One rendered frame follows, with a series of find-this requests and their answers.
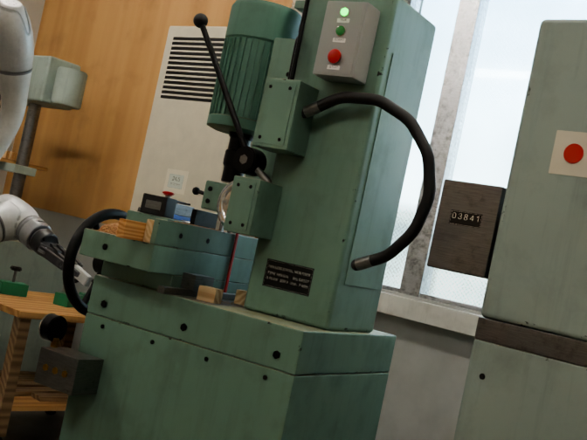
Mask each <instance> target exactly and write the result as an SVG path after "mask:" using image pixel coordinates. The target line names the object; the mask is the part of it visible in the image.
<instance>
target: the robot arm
mask: <svg viewBox="0 0 587 440"><path fill-rule="evenodd" d="M33 57H34V41H33V32H32V27H31V20H30V18H29V15H28V13H27V10H26V8H25V7H24V6H23V5H22V4H21V3H20V2H19V1H17V0H0V94H1V101H2V108H1V113H0V160H1V158H2V157H3V155H4V153H5V151H6V150H7V148H8V147H9V145H10V144H11V142H12V141H13V139H14V138H15V136H16V134H17V131H18V129H19V128H20V126H21V124H22V121H23V118H24V114H25V109H26V105H27V99H28V92H29V87H30V82H31V74H32V66H33ZM11 240H18V241H19V242H21V243H22V244H23V245H24V246H25V247H27V248H28V249H29V250H31V251H35V252H36V253H37V254H38V255H39V256H42V257H43V258H45V259H47V260H48V261H49V262H51V263H52V264H53V265H55V266H57V267H58V268H59V269H60V270H61V271H63V262H64V257H65V254H66V250H65V249H64V247H63V246H62V245H60V244H59V240H58V237H57V236H56V235H55V234H54V233H53V232H52V229H51V227H50V226H49V225H48V224H47V223H45V222H44V221H43V219H41V218H40V217H39V216H38V213H37V212H36V211H35V210H34V209H33V208H32V207H31V206H30V205H29V204H28V203H26V202H25V201H24V200H22V199H20V198H18V197H17V196H14V195H9V194H3V195H0V243H1V242H4V241H11ZM82 267H83V264H82V263H81V262H80V261H79V259H78V258H77V257H76V260H75V265H74V277H75V278H76V279H77V280H78V281H79V282H80V283H81V284H82V285H83V286H89V284H90V282H91V280H92V277H91V276H90V275H89V274H88V273H87V272H86V271H84V270H83V269H82Z"/></svg>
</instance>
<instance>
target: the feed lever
mask: <svg viewBox="0 0 587 440"><path fill-rule="evenodd" d="M193 23H194V25H195V26H196V27H197V28H200V30H201V32H202V34H203V37H204V42H205V44H206V47H207V49H208V52H209V54H210V57H211V62H212V64H213V67H214V69H215V72H216V74H217V77H218V82H219V85H220V87H221V89H222V92H223V95H224V99H225V102H226V105H227V107H228V109H229V112H230V115H231V119H232V122H233V125H234V127H235V129H236V132H237V135H238V139H239V142H240V145H241V148H239V149H238V150H237V151H236V153H235V154H234V156H233V166H234V168H235V169H236V170H237V171H238V172H239V173H243V174H246V175H250V176H258V177H259V178H260V179H261V180H263V181H266V182H270V183H272V180H271V179H270V178H269V176H268V175H267V174H266V173H265V172H264V170H265V168H266V156H265V154H264V153H263V152H262V151H260V150H257V149H255V148H251V147H248V146H247V143H246V140H245V137H244V134H243V131H242V128H241V126H240V123H239V120H238V116H237V114H236V111H235V108H234V105H233V103H232V101H231V96H230V94H229V91H228V88H227V85H226V84H225V81H224V76H223V74H222V71H221V69H220V66H219V63H218V59H217V56H216V53H215V52H214V49H213V46H212V43H211V39H210V36H209V34H208V31H207V29H206V25H207V24H208V18H207V16H206V15H204V14H203V13H198V14H196V15H195V16H194V18H193Z"/></svg>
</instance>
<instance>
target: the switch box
mask: <svg viewBox="0 0 587 440"><path fill-rule="evenodd" d="M344 7H346V8H348V9H349V14H348V15H347V16H346V17H342V16H341V10H342V8H344ZM380 13H381V12H380V10H378V9H377V8H375V7H374V6H373V5H372V4H370V3H365V2H343V1H328V5H327V9H326V13H325V17H324V21H323V26H322V30H321V37H320V42H319V46H318V50H317V54H316V59H315V62H314V70H313V74H314V75H316V76H318V77H319V78H321V79H324V80H326V81H332V82H342V83H350V84H360V85H365V83H366V79H367V75H368V70H369V63H370V59H371V54H372V51H373V46H374V42H375V37H376V30H377V26H378V21H379V18H380ZM337 18H350V20H349V23H337ZM339 25H344V26H345V27H346V33H345V34H344V35H343V36H342V37H338V36H337V35H336V34H335V30H336V28H337V27H338V26H339ZM333 38H346V40H345V43H340V42H333ZM333 49H337V50H339V51H340V52H341V55H342V56H341V59H340V60H339V61H338V62H337V63H334V64H333V63H331V62H329V61H328V53H329V52H330V51H331V50H333ZM328 65H339V66H340V69H339V70H332V69H327V67H328Z"/></svg>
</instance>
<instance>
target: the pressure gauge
mask: <svg viewBox="0 0 587 440"><path fill-rule="evenodd" d="M66 330H67V322H66V319H65V318H64V317H62V316H59V315H57V314H55V313H49V314H46V316H45V317H44V318H43V319H42V320H41V321H40V323H39V326H38V333H39V335H40V337H41V338H42V339H43V340H48V341H51V342H52V343H51V347H58V345H59V341H60V340H62V339H63V337H64V336H65V334H66Z"/></svg>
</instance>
